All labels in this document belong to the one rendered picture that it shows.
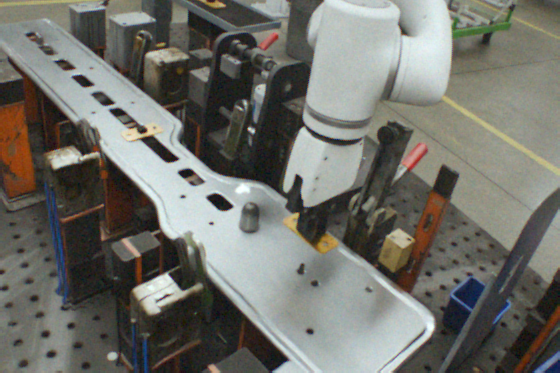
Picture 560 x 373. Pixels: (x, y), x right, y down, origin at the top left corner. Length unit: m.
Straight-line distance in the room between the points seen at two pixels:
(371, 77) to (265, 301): 0.36
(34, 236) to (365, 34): 0.97
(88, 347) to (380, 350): 0.58
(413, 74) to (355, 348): 0.37
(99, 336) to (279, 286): 0.44
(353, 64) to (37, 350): 0.80
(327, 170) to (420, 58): 0.18
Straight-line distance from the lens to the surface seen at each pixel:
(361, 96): 0.60
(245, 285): 0.78
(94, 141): 0.95
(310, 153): 0.63
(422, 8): 0.66
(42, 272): 1.23
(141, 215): 1.08
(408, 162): 0.89
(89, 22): 1.60
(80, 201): 0.99
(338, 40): 0.57
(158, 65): 1.22
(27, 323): 1.15
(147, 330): 0.71
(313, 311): 0.77
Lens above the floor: 1.57
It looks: 34 degrees down
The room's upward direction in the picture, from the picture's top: 10 degrees clockwise
